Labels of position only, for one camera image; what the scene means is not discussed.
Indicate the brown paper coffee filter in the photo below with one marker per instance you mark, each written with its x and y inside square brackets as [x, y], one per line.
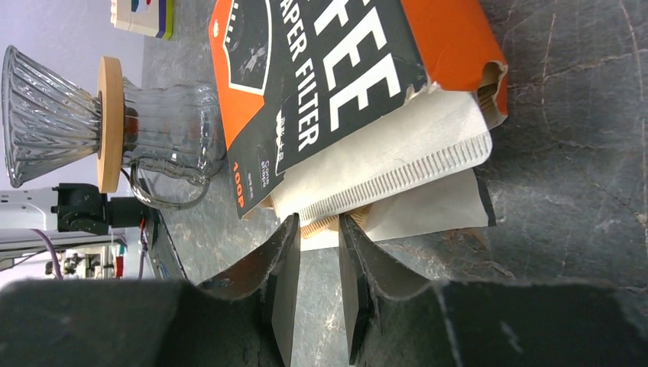
[360, 215]

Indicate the multicoloured block stack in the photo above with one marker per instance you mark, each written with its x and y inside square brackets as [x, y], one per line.
[153, 18]

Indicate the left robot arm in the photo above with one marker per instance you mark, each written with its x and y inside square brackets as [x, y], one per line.
[76, 207]

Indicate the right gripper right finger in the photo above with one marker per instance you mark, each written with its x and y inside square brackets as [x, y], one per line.
[396, 317]

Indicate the white paper coffee filter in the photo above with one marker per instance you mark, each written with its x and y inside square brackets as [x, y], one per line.
[433, 136]

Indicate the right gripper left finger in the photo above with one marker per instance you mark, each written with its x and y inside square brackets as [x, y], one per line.
[243, 316]

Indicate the glass cone dripper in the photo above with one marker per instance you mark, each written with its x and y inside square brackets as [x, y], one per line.
[48, 122]

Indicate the coffee filter box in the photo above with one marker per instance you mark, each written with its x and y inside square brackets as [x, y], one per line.
[295, 77]

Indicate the glass coffee server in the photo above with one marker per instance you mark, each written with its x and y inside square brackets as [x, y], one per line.
[175, 131]

